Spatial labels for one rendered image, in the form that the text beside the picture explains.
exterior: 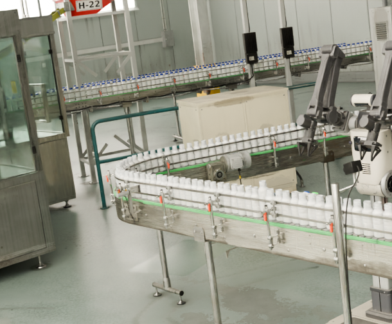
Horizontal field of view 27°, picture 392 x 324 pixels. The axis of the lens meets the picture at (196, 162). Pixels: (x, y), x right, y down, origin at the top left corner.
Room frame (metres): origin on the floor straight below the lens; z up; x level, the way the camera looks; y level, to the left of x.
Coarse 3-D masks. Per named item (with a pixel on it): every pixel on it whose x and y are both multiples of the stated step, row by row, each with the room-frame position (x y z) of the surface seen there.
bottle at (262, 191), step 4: (264, 180) 4.25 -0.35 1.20; (260, 184) 4.23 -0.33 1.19; (264, 184) 4.22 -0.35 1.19; (260, 188) 4.23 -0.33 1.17; (264, 188) 4.22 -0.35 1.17; (268, 188) 4.23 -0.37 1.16; (260, 192) 4.22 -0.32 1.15; (264, 192) 4.21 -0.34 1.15; (260, 196) 4.22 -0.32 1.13; (264, 196) 4.21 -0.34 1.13; (260, 204) 4.23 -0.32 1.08; (264, 204) 4.21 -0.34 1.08; (260, 208) 4.23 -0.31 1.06
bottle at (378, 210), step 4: (376, 204) 3.63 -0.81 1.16; (380, 204) 3.63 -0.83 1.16; (376, 208) 3.63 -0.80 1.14; (380, 208) 3.63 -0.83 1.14; (372, 212) 3.64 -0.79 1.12; (376, 212) 3.62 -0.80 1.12; (380, 212) 3.62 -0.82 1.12; (376, 220) 3.62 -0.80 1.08; (380, 220) 3.61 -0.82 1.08; (376, 224) 3.62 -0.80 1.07; (380, 224) 3.61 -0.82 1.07; (376, 228) 3.62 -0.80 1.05; (380, 228) 3.61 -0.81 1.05; (376, 232) 3.62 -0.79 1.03; (376, 236) 3.62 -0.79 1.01; (380, 236) 3.61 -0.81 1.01
